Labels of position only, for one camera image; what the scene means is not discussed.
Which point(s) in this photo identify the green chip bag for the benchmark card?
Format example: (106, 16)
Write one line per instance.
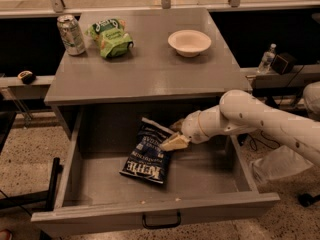
(110, 37)

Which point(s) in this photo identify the grey cabinet counter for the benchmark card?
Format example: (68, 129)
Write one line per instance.
(151, 70)

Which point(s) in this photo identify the white bowl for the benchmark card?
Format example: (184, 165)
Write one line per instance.
(189, 43)

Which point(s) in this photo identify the black caster wheel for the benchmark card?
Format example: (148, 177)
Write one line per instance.
(307, 200)

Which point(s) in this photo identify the open grey top drawer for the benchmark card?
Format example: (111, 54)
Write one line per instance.
(205, 183)

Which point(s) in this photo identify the blue Kettle chip bag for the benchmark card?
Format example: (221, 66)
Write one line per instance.
(147, 160)

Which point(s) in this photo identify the small black box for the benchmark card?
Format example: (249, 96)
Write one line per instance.
(283, 63)

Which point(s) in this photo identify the clear water bottle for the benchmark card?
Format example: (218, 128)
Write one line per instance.
(267, 59)

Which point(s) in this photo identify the black tape measure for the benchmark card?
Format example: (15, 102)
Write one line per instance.
(27, 77)

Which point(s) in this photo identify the silver soda can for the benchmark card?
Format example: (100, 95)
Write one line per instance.
(71, 34)

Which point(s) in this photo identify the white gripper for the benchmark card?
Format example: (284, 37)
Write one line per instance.
(191, 125)

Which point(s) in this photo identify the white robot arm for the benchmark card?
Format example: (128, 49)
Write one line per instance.
(239, 112)

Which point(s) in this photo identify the black drawer handle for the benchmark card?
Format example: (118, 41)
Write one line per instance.
(161, 221)

